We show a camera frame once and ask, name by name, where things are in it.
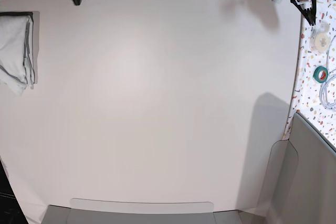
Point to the white t-shirt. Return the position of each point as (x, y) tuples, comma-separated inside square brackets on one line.
[(17, 58)]

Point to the clear tape dispenser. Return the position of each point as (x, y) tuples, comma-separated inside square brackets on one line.
[(320, 38)]

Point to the green tape roll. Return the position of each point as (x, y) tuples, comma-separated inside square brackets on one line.
[(320, 74)]

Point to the terrazzo pattern side surface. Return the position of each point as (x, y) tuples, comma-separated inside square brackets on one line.
[(315, 101)]

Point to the grey chair right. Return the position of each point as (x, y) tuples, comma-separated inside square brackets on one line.
[(299, 184)]

